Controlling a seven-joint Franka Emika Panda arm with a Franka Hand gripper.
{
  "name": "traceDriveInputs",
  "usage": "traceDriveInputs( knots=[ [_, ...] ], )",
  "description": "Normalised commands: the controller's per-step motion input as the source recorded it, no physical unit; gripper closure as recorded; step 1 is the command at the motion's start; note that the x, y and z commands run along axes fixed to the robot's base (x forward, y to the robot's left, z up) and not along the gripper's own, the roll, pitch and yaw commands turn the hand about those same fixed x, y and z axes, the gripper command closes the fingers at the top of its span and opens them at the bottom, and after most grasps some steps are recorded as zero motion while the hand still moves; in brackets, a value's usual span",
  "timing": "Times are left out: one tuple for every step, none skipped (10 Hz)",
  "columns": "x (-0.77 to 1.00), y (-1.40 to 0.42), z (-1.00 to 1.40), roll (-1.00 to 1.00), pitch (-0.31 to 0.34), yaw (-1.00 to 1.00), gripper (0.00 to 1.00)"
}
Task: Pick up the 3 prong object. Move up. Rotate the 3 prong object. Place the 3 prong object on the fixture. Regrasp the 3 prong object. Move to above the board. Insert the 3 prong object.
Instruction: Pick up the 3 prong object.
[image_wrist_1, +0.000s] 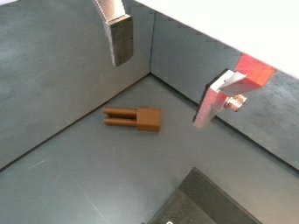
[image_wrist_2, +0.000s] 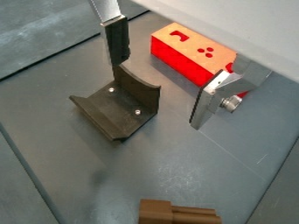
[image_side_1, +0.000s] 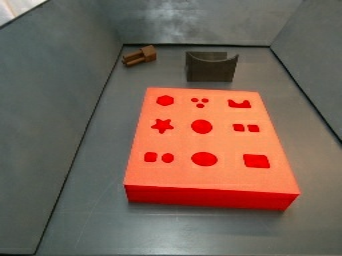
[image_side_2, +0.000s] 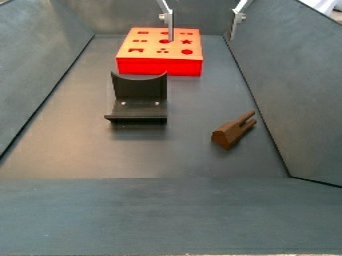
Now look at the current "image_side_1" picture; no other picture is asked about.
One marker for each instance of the brown three prong object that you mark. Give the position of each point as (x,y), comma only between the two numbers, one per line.
(146,54)

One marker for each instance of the dark grey cradle fixture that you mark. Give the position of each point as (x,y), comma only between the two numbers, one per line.
(210,66)

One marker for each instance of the red shape sorter block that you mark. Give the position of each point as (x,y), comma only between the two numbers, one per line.
(206,151)

